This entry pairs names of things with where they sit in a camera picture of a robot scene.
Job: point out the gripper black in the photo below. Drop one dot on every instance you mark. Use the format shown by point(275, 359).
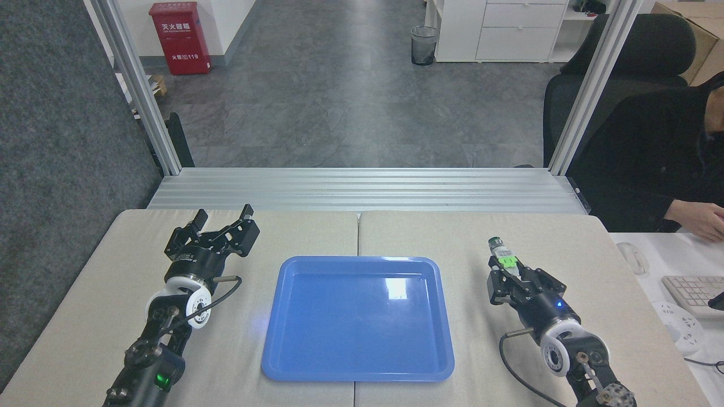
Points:
point(195, 263)
point(548, 311)

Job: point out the switch part with green tab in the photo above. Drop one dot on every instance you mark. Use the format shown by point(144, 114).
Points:
point(502, 252)

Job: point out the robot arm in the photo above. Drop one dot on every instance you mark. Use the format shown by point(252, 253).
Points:
point(588, 362)
point(144, 362)

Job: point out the blue plastic tray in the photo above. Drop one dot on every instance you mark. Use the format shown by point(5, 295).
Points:
point(356, 322)

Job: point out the person's hand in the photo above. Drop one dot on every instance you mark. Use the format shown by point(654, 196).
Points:
point(698, 217)

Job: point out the black panel foot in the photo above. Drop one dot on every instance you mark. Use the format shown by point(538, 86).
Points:
point(182, 141)

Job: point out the white computer mouse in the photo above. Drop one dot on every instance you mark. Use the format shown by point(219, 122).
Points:
point(632, 258)

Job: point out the small wooden box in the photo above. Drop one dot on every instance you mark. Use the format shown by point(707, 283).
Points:
point(159, 85)

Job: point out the grey felt partition panel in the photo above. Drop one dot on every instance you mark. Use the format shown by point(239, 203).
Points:
point(62, 169)

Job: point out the white round perforated device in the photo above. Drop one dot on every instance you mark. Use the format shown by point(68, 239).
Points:
point(681, 328)

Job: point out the white keyboard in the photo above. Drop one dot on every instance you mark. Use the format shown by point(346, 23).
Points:
point(693, 288)

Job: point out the person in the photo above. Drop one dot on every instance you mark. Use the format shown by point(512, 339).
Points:
point(639, 147)

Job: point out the black device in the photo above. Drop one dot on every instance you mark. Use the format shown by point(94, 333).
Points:
point(717, 301)

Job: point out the red fire extinguisher box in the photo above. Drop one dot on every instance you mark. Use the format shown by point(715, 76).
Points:
point(180, 39)

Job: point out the white drawer cabinet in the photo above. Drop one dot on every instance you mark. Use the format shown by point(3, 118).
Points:
point(509, 31)

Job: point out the black office chair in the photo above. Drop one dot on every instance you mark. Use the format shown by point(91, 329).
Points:
point(650, 45)

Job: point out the brown cardboard box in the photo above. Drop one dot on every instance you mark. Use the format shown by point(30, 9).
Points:
point(710, 28)

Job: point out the silver aluminium rail bed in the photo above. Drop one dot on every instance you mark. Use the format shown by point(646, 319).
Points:
point(362, 189)

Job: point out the silver aluminium post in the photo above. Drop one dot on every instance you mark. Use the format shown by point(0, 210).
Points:
point(136, 85)
point(594, 85)

